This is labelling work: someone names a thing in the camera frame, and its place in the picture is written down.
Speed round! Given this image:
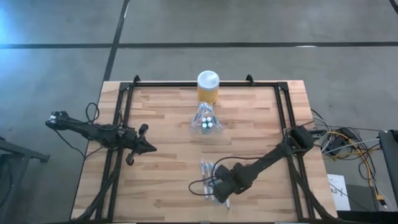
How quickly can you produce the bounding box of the clear acrylic organizer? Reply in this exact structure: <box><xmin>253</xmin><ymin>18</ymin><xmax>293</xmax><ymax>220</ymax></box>
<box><xmin>189</xmin><ymin>116</ymin><xmax>224</xmax><ymax>135</ymax></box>

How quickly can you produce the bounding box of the black power brick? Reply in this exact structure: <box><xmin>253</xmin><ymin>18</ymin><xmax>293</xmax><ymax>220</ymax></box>
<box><xmin>328</xmin><ymin>135</ymin><xmax>345</xmax><ymax>150</ymax></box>

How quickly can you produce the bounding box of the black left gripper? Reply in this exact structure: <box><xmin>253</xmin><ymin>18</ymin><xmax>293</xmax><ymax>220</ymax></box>
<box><xmin>119</xmin><ymin>123</ymin><xmax>157</xmax><ymax>166</ymax></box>

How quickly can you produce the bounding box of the yellow canister white lid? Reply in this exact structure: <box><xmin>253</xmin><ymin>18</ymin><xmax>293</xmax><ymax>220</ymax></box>
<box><xmin>197</xmin><ymin>70</ymin><xmax>220</xmax><ymax>105</ymax></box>

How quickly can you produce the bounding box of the yellow cable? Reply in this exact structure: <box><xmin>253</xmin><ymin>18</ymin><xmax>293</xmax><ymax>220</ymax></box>
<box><xmin>326</xmin><ymin>130</ymin><xmax>388</xmax><ymax>206</ymax></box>

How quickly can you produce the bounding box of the white paper sheet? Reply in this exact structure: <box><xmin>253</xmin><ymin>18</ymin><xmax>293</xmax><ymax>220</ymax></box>
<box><xmin>326</xmin><ymin>174</ymin><xmax>351</xmax><ymax>212</ymax></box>

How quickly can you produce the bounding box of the black aluminium table frame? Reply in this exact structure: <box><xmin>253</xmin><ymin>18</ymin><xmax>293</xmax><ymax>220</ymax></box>
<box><xmin>71</xmin><ymin>74</ymin><xmax>335</xmax><ymax>223</ymax></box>

